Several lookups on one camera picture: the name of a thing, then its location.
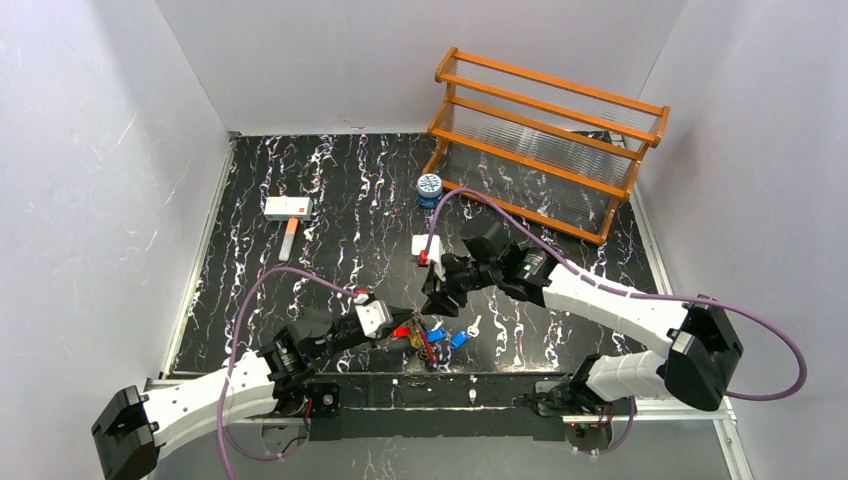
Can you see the orange wooden shelf rack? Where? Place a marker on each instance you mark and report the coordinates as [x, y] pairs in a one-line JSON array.
[[558, 153]]

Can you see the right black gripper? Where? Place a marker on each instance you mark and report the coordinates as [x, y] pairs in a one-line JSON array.
[[448, 284]]

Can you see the blue key tag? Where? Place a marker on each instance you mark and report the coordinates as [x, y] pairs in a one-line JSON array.
[[436, 335], [459, 340]]

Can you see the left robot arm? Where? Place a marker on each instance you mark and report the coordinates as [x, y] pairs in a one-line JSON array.
[[136, 429]]

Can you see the white orange marker pen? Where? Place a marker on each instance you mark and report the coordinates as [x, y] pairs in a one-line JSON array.
[[288, 239]]

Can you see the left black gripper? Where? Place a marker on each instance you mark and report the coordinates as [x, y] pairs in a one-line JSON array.
[[359, 328]]

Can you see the blue jar with patterned lid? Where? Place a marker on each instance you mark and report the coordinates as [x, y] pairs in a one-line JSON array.
[[429, 191]]

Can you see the aluminium rail frame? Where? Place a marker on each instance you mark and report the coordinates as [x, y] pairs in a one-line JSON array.
[[471, 427]]

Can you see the metal key organizer red handle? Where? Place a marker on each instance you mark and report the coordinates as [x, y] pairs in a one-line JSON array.
[[415, 332]]

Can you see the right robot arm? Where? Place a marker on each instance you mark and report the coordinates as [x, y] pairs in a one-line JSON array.
[[691, 348]]

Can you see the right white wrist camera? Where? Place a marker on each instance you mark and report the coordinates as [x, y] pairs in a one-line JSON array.
[[427, 251]]

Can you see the blue key tag on ring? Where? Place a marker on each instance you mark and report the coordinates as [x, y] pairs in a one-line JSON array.
[[436, 335]]

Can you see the silver key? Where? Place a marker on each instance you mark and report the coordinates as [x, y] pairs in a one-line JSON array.
[[473, 329]]

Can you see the white box with red logo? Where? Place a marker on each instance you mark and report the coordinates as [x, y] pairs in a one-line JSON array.
[[283, 208]]

